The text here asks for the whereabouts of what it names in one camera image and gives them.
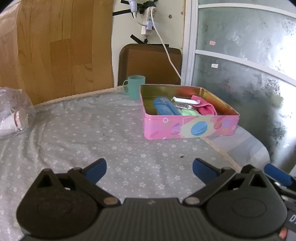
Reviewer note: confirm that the white paper cup stack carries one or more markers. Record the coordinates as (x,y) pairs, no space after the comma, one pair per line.
(15,123)

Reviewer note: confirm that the pink soft cloth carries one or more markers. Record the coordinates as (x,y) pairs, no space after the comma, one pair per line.
(203,107)

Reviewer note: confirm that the clear plastic bag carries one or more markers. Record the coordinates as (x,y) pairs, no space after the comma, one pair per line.
(14,99)

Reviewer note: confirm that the wood-pattern wall panel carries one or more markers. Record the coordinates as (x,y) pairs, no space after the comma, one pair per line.
(53,49)

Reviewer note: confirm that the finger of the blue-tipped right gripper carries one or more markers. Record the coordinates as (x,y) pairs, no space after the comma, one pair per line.
(214,179)

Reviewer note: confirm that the teal plastic mug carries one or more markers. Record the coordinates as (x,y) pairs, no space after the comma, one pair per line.
(131,86)

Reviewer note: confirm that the striped grey pillow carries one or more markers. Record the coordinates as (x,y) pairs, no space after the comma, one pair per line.
(240,149)

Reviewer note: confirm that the frosted glass sliding door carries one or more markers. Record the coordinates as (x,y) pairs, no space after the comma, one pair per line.
(244,52)

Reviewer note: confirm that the white smiley packet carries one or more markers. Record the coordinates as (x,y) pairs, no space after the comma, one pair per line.
(183,106)

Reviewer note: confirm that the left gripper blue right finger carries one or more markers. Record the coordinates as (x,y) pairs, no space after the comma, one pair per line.
(278,175)

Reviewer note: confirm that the grey floral bedsheet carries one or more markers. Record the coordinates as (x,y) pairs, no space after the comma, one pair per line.
(78,132)

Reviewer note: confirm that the pink gold-lined tin box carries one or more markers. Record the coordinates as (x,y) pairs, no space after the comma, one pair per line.
(170,126)

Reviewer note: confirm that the blue plastic case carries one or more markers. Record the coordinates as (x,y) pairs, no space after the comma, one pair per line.
(164,106)

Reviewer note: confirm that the white blue tissue pack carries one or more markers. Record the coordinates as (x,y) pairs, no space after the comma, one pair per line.
(184,101)

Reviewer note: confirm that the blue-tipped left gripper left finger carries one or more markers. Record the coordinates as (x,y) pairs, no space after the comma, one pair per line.
(86,179)

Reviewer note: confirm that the brown cardboard sheet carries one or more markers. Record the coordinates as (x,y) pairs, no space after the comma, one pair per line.
(157,64)

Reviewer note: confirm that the white power strip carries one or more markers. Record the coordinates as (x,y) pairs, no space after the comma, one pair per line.
(146,21)

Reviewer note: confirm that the green soft cloth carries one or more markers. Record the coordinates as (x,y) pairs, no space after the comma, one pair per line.
(191,112)

